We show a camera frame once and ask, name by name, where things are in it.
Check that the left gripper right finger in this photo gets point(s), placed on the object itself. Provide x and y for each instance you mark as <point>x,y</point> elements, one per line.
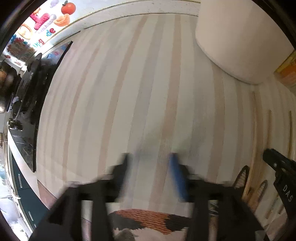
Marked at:
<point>196,192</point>

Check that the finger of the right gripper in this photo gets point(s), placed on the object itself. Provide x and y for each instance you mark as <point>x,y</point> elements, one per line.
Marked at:
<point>275,159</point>

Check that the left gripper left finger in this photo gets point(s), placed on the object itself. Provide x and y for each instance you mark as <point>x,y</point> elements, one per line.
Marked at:
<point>107,191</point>

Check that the orange package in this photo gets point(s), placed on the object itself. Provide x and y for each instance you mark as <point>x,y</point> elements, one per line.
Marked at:
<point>287,76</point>

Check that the black stovetop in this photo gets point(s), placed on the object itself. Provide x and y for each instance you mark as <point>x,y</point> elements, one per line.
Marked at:
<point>28,102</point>

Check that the striped placemat with cat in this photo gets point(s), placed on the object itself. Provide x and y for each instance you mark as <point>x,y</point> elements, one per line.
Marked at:
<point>142,85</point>

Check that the yellow package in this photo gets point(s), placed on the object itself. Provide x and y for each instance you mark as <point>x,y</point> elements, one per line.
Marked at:
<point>289,61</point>

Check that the white cylindrical utensil holder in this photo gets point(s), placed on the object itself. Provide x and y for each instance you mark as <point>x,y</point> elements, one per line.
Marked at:
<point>241,39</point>

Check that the colourful fruit poster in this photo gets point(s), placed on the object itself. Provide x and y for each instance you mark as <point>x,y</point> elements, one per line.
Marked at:
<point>42,24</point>

